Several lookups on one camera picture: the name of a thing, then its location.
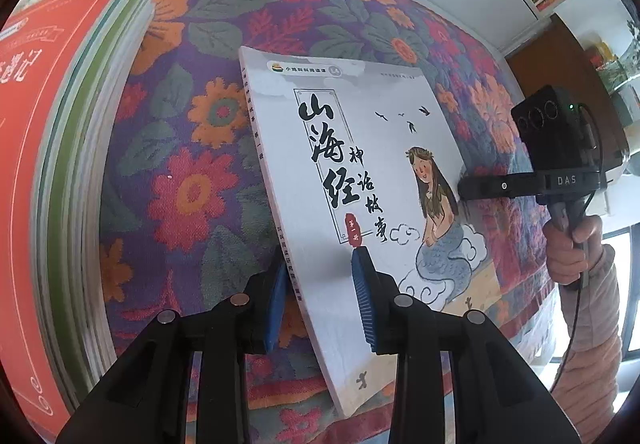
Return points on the brown wooden cabinet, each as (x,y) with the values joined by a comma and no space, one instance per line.
(545,69)

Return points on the white book with mermaid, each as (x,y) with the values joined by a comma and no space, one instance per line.
(350,134)

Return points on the red yellow box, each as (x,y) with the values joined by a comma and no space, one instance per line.
(597,55)

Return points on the stack of thin books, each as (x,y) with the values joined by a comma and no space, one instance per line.
(80,174)

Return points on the red cover book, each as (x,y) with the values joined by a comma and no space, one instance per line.
(30,149)

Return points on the floral patterned blanket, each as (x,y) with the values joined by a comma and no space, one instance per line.
(200,99)

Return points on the green plant in glass vase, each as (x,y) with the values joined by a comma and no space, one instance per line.
(625,64)

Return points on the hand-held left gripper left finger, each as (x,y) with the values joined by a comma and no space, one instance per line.
(275,314)

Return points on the person's right hand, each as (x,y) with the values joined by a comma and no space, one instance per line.
(557,254)

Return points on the person's right forearm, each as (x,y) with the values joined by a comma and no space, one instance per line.
(590,349)

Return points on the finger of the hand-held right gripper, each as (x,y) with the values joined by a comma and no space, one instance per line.
(500,187)

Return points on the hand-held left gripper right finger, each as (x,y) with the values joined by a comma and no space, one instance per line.
(362,304)

